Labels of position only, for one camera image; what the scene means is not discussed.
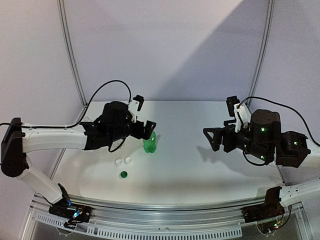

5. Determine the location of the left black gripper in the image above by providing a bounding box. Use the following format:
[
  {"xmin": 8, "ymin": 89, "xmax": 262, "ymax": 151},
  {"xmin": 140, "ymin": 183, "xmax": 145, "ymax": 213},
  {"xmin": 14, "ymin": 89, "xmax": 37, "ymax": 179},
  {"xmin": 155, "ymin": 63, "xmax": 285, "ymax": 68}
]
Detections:
[{"xmin": 109, "ymin": 119, "xmax": 157, "ymax": 144}]

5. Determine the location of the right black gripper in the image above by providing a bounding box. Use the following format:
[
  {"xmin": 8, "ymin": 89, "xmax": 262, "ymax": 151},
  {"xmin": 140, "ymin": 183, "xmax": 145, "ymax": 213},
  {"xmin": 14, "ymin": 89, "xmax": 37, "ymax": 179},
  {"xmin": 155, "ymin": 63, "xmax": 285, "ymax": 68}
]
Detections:
[{"xmin": 202, "ymin": 119, "xmax": 270, "ymax": 162}]

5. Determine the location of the green plastic bottle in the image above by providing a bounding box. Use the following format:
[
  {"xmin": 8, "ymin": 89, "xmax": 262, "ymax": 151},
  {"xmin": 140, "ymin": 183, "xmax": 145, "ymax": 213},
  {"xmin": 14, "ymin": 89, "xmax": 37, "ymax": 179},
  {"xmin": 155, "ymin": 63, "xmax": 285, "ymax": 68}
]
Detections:
[{"xmin": 142, "ymin": 131, "xmax": 157, "ymax": 154}]

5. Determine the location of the white bottle cap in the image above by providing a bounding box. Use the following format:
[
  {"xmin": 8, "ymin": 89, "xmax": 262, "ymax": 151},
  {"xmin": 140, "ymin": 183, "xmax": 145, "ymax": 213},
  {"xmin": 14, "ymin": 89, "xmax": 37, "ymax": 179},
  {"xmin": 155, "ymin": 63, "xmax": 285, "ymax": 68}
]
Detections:
[
  {"xmin": 124, "ymin": 156, "xmax": 133, "ymax": 165},
  {"xmin": 114, "ymin": 158, "xmax": 124, "ymax": 167}
]

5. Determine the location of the green bottle cap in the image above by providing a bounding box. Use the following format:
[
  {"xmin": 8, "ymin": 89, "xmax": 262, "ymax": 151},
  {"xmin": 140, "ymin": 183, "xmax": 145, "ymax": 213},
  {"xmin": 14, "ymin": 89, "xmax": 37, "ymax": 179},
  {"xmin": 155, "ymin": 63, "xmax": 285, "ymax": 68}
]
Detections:
[{"xmin": 120, "ymin": 171, "xmax": 128, "ymax": 179}]

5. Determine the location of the crushed clear bottle red label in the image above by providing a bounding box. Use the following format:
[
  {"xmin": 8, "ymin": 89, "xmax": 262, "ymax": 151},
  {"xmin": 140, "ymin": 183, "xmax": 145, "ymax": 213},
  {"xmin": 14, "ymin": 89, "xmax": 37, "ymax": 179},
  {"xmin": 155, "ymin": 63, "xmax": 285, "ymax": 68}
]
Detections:
[{"xmin": 111, "ymin": 139, "xmax": 123, "ymax": 149}]

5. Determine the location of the clear labelled water bottle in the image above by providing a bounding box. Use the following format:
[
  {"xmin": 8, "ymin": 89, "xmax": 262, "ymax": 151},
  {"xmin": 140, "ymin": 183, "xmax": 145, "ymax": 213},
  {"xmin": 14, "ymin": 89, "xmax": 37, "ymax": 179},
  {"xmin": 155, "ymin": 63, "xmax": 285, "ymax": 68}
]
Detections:
[{"xmin": 82, "ymin": 116, "xmax": 91, "ymax": 122}]

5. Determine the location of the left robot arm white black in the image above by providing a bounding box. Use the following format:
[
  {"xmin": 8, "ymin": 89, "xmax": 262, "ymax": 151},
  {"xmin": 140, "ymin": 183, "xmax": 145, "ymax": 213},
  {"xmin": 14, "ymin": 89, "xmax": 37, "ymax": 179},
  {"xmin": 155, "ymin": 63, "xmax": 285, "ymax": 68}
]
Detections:
[{"xmin": 0, "ymin": 100, "xmax": 156, "ymax": 217}]

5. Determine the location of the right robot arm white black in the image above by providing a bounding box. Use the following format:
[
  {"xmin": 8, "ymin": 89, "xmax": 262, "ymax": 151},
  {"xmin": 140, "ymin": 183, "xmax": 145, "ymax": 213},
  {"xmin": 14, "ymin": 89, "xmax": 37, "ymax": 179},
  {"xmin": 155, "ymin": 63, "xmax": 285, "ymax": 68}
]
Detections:
[{"xmin": 203, "ymin": 104, "xmax": 320, "ymax": 218}]

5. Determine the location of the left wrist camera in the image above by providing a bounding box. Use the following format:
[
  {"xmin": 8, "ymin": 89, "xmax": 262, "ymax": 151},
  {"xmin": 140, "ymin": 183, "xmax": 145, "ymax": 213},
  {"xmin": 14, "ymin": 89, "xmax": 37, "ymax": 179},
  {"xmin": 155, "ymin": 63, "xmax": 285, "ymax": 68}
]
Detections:
[{"xmin": 128, "ymin": 94, "xmax": 145, "ymax": 123}]

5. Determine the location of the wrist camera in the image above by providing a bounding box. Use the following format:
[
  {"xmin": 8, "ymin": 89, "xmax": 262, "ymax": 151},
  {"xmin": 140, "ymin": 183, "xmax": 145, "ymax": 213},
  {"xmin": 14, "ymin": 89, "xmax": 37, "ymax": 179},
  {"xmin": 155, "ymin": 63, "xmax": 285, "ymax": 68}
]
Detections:
[
  {"xmin": 226, "ymin": 96, "xmax": 250, "ymax": 133},
  {"xmin": 128, "ymin": 94, "xmax": 145, "ymax": 123}
]

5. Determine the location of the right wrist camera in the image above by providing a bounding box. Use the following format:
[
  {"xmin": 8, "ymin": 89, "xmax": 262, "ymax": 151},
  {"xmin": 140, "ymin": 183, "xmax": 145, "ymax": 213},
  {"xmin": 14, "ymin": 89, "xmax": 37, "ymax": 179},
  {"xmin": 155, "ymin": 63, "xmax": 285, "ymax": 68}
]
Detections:
[{"xmin": 226, "ymin": 96, "xmax": 250, "ymax": 133}]

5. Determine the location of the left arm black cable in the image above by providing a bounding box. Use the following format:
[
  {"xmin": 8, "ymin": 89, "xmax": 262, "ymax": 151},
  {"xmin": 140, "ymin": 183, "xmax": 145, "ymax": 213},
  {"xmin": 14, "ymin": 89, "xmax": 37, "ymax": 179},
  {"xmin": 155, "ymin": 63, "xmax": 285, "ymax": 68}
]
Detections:
[{"xmin": 0, "ymin": 79, "xmax": 132, "ymax": 153}]

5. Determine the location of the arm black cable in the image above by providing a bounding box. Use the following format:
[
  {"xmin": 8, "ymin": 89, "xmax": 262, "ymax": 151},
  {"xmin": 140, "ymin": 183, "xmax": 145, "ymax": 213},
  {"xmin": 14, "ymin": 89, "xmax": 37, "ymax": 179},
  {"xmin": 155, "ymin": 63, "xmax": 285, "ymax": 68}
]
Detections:
[
  {"xmin": 0, "ymin": 79, "xmax": 132, "ymax": 153},
  {"xmin": 238, "ymin": 96, "xmax": 320, "ymax": 167}
]

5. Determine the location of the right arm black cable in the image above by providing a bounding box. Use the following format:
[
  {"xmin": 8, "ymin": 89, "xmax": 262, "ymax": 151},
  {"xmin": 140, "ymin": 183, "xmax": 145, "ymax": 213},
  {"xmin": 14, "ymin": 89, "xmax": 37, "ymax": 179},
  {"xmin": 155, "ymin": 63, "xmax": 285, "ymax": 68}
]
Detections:
[{"xmin": 238, "ymin": 96, "xmax": 320, "ymax": 167}]

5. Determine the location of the right aluminium wall post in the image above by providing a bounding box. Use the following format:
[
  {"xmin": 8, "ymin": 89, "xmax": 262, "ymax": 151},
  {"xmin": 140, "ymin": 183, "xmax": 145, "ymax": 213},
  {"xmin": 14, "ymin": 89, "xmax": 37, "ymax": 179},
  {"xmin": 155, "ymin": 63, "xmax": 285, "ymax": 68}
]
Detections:
[{"xmin": 248, "ymin": 0, "xmax": 275, "ymax": 97}]

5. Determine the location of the aluminium wall post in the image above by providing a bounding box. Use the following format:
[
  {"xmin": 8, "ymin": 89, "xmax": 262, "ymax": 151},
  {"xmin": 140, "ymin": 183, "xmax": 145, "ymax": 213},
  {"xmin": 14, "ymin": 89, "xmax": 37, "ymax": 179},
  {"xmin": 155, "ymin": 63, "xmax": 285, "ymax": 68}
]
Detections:
[
  {"xmin": 57, "ymin": 0, "xmax": 87, "ymax": 107},
  {"xmin": 248, "ymin": 0, "xmax": 275, "ymax": 97}
]

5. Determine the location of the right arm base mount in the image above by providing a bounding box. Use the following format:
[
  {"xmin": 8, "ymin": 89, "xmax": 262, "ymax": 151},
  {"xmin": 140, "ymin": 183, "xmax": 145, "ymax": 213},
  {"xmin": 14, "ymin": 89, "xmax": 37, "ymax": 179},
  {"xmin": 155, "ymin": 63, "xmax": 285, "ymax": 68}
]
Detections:
[{"xmin": 241, "ymin": 186, "xmax": 292, "ymax": 236}]

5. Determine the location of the aluminium front rail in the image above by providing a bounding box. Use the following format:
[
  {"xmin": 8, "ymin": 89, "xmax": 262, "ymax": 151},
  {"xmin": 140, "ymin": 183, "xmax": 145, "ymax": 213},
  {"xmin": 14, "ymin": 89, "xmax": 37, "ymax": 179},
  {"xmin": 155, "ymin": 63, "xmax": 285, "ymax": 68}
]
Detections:
[{"xmin": 22, "ymin": 193, "xmax": 312, "ymax": 240}]

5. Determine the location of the left aluminium wall post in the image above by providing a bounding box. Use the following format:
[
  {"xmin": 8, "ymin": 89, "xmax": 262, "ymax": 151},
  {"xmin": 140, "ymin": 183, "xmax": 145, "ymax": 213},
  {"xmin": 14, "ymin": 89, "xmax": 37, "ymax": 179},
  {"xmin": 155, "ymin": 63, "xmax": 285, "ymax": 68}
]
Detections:
[{"xmin": 57, "ymin": 0, "xmax": 87, "ymax": 107}]

